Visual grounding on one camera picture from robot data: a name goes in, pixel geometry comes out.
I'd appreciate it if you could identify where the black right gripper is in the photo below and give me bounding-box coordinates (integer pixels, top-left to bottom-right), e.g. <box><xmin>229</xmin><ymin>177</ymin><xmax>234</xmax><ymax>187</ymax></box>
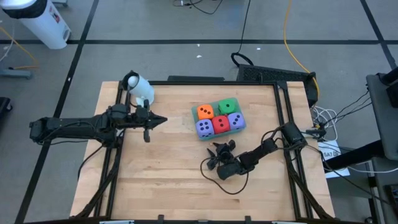
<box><xmin>206</xmin><ymin>140</ymin><xmax>246</xmax><ymax>181</ymax></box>

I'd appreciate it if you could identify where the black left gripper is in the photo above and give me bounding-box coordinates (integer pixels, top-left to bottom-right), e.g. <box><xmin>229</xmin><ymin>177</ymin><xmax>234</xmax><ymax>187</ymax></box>
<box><xmin>135</xmin><ymin>104</ymin><xmax>168</xmax><ymax>143</ymax></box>

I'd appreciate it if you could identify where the large purple foam die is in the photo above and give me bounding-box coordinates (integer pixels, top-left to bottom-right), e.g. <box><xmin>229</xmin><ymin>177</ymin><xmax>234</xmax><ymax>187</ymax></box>
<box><xmin>227</xmin><ymin>112</ymin><xmax>246</xmax><ymax>131</ymax></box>
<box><xmin>195</xmin><ymin>119</ymin><xmax>215</xmax><ymax>139</ymax></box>

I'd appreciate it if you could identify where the large red foam die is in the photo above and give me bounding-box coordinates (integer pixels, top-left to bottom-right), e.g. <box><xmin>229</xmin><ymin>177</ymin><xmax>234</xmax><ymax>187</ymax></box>
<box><xmin>211</xmin><ymin>115</ymin><xmax>231</xmax><ymax>135</ymax></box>

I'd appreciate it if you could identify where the teal plastic bin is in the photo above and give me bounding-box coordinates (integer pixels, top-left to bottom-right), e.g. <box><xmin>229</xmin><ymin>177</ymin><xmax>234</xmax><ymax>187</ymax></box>
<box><xmin>190</xmin><ymin>97</ymin><xmax>248</xmax><ymax>142</ymax></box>

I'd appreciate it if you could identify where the large orange foam die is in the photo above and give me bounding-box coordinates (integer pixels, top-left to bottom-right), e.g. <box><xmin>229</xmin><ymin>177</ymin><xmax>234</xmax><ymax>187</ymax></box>
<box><xmin>197</xmin><ymin>104</ymin><xmax>216</xmax><ymax>121</ymax></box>

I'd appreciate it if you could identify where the large green foam die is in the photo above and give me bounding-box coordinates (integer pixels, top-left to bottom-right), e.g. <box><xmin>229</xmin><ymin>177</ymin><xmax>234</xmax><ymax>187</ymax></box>
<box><xmin>218</xmin><ymin>98</ymin><xmax>239</xmax><ymax>116</ymax></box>

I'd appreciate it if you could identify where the white paper sheet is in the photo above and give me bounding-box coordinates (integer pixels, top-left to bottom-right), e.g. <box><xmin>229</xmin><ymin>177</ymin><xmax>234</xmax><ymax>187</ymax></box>
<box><xmin>317</xmin><ymin>139</ymin><xmax>351</xmax><ymax>180</ymax></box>

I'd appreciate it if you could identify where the black beam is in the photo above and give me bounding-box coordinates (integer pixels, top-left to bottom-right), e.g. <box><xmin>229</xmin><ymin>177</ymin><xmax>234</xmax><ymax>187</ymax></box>
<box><xmin>323</xmin><ymin>139</ymin><xmax>385</xmax><ymax>171</ymax></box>

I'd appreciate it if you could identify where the large white cylinder black band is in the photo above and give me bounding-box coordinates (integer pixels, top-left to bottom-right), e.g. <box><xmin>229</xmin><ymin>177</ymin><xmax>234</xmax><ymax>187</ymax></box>
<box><xmin>0</xmin><ymin>0</ymin><xmax>72</xmax><ymax>50</ymax></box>

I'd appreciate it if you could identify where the gray stand foot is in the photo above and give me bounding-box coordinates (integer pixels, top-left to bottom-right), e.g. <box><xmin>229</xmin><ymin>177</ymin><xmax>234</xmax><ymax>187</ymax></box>
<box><xmin>0</xmin><ymin>68</ymin><xmax>34</xmax><ymax>80</ymax></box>

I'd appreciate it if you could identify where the gray side table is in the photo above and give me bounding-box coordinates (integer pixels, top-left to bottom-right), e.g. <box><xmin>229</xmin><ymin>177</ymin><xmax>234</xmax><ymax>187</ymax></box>
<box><xmin>366</xmin><ymin>73</ymin><xmax>398</xmax><ymax>161</ymax></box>

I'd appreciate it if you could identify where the gray metal stand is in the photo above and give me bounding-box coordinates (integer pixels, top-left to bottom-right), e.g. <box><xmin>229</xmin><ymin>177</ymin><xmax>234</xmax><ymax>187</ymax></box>
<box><xmin>368</xmin><ymin>157</ymin><xmax>398</xmax><ymax>224</ymax></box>

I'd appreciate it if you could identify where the black device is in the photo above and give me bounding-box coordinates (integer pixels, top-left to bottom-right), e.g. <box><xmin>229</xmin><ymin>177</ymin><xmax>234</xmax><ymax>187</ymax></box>
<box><xmin>376</xmin><ymin>67</ymin><xmax>398</xmax><ymax>108</ymax></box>

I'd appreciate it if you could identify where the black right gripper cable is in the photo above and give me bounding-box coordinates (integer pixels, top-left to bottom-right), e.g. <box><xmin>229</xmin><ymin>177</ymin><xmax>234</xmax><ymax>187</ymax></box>
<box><xmin>200</xmin><ymin>157</ymin><xmax>249</xmax><ymax>195</ymax></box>

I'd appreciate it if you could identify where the black aluminium table frame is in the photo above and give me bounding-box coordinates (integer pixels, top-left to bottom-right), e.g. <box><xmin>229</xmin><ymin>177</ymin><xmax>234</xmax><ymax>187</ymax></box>
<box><xmin>74</xmin><ymin>80</ymin><xmax>336</xmax><ymax>224</ymax></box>

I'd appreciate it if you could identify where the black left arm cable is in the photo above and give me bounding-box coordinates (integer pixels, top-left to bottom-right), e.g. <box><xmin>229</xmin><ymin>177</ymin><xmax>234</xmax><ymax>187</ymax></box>
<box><xmin>76</xmin><ymin>143</ymin><xmax>106</xmax><ymax>181</ymax></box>

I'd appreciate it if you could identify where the white cable bundle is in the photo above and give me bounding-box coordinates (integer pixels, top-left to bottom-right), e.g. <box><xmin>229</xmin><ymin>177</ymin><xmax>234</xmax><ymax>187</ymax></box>
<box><xmin>310</xmin><ymin>105</ymin><xmax>340</xmax><ymax>142</ymax></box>

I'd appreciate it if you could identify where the black cable bundle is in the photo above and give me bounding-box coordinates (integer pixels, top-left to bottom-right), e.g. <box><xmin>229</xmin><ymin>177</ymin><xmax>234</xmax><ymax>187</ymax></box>
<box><xmin>173</xmin><ymin>0</ymin><xmax>224</xmax><ymax>16</ymax></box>

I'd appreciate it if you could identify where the black floor cable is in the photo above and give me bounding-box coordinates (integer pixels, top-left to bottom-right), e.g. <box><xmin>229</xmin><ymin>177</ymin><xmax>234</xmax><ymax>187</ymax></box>
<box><xmin>230</xmin><ymin>0</ymin><xmax>254</xmax><ymax>68</ymax></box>

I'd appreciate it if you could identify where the yellow floor cable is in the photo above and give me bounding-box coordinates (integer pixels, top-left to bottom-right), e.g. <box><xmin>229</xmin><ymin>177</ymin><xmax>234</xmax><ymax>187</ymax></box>
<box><xmin>282</xmin><ymin>0</ymin><xmax>321</xmax><ymax>97</ymax></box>
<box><xmin>0</xmin><ymin>26</ymin><xmax>40</xmax><ymax>70</ymax></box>

